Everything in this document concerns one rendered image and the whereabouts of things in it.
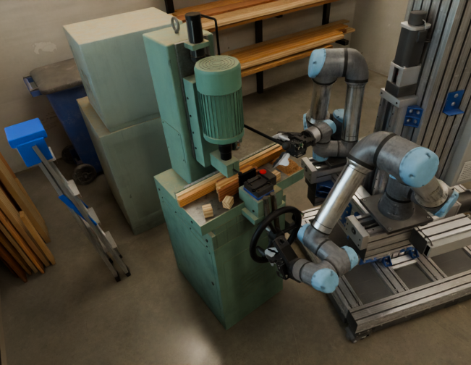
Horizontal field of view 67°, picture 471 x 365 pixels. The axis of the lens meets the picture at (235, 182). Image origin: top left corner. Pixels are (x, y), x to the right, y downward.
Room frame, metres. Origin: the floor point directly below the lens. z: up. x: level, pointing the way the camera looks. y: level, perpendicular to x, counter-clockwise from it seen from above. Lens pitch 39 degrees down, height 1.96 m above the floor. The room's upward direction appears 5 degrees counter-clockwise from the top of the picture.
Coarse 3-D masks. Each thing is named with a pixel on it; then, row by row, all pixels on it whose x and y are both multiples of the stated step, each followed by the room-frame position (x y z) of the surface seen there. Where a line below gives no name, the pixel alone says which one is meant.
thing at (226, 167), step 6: (216, 150) 1.38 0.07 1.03; (210, 156) 1.36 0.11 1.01; (216, 156) 1.32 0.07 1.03; (216, 162) 1.31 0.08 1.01; (222, 162) 1.28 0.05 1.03; (228, 162) 1.27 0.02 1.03; (234, 162) 1.27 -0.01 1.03; (216, 168) 1.32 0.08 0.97; (222, 168) 1.28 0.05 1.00; (228, 168) 1.25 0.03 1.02; (234, 168) 1.27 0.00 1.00; (228, 174) 1.25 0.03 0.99; (234, 174) 1.27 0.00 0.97
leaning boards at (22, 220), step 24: (0, 168) 1.87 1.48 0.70; (0, 192) 1.71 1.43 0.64; (24, 192) 2.03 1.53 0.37; (0, 216) 1.56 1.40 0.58; (24, 216) 1.65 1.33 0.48; (0, 240) 1.56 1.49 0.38; (24, 240) 1.63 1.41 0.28; (48, 240) 1.87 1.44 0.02; (24, 264) 1.58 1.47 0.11; (48, 264) 1.64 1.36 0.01
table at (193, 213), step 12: (276, 168) 1.38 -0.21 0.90; (288, 180) 1.30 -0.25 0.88; (192, 204) 1.16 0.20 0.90; (204, 204) 1.16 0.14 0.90; (216, 204) 1.15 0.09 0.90; (240, 204) 1.14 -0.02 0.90; (192, 216) 1.09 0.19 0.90; (216, 216) 1.08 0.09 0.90; (228, 216) 1.10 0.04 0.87; (252, 216) 1.09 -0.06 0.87; (264, 216) 1.09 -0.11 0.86; (204, 228) 1.03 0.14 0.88
